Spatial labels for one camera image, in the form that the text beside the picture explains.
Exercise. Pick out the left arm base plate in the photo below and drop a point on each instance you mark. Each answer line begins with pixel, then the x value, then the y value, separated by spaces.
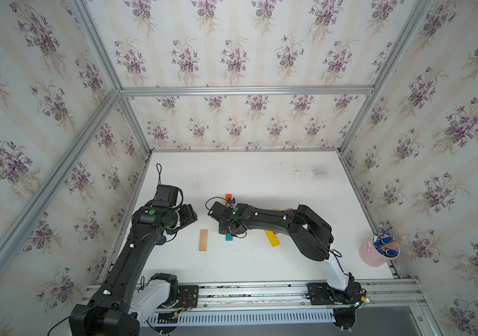
pixel 186 298

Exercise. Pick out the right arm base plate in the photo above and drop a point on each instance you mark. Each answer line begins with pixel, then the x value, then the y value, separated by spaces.
pixel 323 294

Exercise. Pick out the yellow long wooden block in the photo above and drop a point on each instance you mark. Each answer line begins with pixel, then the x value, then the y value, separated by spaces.
pixel 272 238

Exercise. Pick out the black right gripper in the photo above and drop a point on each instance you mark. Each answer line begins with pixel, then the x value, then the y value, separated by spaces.
pixel 221 231

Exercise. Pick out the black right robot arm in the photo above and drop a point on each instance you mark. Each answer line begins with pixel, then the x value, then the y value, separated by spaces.
pixel 312 236

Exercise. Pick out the pink pen cup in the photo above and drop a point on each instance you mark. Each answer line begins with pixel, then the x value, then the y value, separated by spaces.
pixel 372 255

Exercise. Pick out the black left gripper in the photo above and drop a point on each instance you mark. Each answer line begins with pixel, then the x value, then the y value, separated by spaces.
pixel 189 215

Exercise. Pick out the aluminium mounting rail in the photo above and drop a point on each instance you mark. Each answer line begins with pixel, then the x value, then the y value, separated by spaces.
pixel 258 295

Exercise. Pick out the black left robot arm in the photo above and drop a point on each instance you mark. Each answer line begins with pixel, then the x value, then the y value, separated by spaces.
pixel 118 307

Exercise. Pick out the natural beige wooden block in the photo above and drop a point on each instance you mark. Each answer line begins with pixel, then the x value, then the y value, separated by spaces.
pixel 203 240

